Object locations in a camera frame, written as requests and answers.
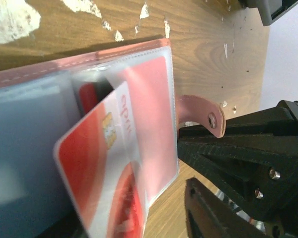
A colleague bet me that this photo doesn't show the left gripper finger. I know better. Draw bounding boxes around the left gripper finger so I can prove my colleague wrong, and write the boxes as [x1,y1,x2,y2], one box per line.
[184,178,267,238]

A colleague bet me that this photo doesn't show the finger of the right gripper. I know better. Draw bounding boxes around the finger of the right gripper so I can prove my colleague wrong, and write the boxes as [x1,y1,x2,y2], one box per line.
[178,101,298,221]

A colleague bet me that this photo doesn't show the red white credit card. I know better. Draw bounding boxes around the red white credit card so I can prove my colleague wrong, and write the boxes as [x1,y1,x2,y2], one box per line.
[119,57,178,202]

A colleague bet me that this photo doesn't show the pink card holder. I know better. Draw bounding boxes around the pink card holder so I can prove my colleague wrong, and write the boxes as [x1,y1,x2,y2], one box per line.
[0,39,226,238]

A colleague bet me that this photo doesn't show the black right card bin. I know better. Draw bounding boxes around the black right card bin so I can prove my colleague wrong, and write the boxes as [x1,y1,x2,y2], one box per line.
[239,0,298,26]

